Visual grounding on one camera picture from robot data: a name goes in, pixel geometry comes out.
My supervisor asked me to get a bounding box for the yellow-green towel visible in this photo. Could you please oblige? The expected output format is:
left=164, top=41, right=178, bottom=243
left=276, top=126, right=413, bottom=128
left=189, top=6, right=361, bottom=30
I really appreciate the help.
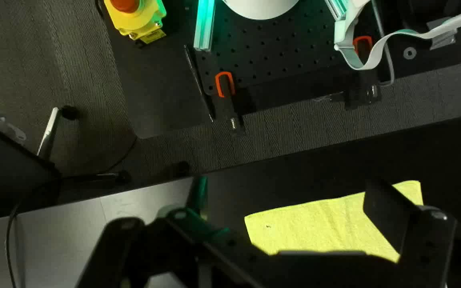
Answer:
left=244, top=179, right=426, bottom=264

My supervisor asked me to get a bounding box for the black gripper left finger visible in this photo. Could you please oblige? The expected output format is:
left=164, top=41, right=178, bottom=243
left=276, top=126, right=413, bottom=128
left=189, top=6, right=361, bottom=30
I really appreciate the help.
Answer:
left=76, top=205, right=268, bottom=288

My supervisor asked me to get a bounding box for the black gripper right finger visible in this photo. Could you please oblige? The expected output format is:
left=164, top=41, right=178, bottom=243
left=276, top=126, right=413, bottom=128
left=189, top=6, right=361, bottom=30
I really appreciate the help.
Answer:
left=364, top=179, right=460, bottom=288

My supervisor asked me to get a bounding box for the black table clamp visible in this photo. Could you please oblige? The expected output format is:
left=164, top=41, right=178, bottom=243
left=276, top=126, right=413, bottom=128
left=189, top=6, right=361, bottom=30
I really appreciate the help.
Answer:
left=345, top=73, right=385, bottom=110

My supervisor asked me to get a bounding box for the silver metal bracket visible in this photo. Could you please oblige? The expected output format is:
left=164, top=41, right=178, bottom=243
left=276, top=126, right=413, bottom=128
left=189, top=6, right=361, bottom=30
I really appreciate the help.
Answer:
left=36, top=104, right=80, bottom=158

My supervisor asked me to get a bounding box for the thin black rod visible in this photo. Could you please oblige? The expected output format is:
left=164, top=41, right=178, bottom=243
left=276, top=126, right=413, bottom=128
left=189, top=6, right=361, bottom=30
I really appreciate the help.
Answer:
left=183, top=45, right=218, bottom=123

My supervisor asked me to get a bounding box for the grey flat ribbon strap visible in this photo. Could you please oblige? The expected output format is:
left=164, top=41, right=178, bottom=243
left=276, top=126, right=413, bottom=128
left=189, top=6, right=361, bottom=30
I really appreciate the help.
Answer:
left=332, top=0, right=461, bottom=70

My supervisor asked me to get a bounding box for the thin black floor cable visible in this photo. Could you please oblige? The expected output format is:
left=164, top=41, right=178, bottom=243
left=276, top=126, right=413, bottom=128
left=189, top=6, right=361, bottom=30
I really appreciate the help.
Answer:
left=5, top=198, right=29, bottom=288

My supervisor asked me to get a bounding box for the orange handled clamp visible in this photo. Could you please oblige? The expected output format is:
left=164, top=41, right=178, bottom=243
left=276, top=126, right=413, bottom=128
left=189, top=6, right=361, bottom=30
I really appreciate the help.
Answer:
left=213, top=70, right=237, bottom=101
left=353, top=33, right=373, bottom=54

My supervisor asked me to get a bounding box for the black perforated breadboard plate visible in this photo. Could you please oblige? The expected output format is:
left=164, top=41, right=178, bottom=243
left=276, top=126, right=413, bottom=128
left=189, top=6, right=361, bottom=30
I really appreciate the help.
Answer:
left=188, top=0, right=461, bottom=117

